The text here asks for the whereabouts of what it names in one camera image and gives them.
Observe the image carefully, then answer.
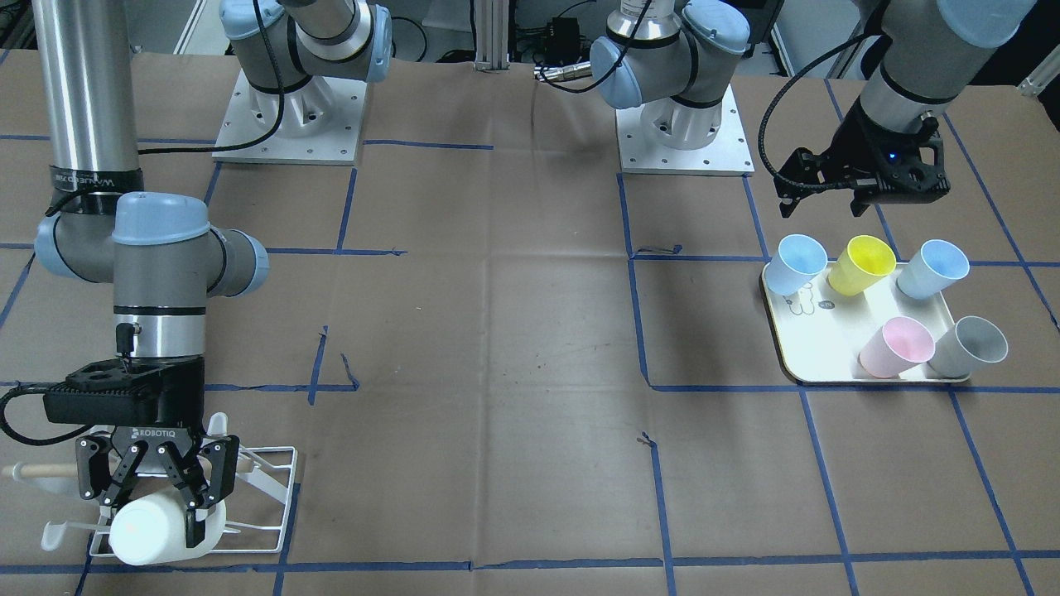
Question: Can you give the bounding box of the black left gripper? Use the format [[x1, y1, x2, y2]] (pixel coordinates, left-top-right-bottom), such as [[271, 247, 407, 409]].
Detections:
[[773, 104, 951, 218]]

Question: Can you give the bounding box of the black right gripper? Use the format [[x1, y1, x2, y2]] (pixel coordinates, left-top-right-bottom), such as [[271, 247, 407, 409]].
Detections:
[[43, 358, 239, 548]]

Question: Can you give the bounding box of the white ikea cup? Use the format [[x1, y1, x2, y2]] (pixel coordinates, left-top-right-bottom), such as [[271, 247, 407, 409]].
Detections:
[[108, 488, 226, 565]]

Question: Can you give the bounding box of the light blue cup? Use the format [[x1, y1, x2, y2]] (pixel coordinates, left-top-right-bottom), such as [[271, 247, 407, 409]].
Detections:
[[896, 238, 970, 300], [764, 233, 828, 296]]

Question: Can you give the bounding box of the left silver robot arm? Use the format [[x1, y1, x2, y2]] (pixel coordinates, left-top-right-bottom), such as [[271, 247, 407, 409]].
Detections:
[[590, 1, 1034, 218]]

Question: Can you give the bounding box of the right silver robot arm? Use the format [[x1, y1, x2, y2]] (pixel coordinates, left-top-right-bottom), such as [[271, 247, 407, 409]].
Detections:
[[33, 1, 269, 565]]

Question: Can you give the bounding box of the yellow cup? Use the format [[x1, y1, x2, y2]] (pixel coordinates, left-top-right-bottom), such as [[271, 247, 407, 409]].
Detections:
[[826, 235, 897, 296]]

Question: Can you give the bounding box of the pink cup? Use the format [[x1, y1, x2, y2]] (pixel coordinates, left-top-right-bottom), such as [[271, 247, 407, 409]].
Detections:
[[858, 316, 936, 378]]

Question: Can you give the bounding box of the grey cup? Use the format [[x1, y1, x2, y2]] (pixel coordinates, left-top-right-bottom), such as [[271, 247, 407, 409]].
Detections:
[[928, 315, 1009, 378]]

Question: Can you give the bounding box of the cream serving tray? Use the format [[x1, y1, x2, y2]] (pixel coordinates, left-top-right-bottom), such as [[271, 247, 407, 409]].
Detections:
[[759, 263, 955, 385]]

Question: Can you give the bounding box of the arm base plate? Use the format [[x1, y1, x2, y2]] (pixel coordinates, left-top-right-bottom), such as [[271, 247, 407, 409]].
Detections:
[[616, 87, 754, 176], [212, 72, 368, 166]]

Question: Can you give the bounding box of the aluminium frame post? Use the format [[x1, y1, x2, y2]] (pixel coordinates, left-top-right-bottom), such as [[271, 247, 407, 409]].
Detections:
[[470, 0, 512, 72]]

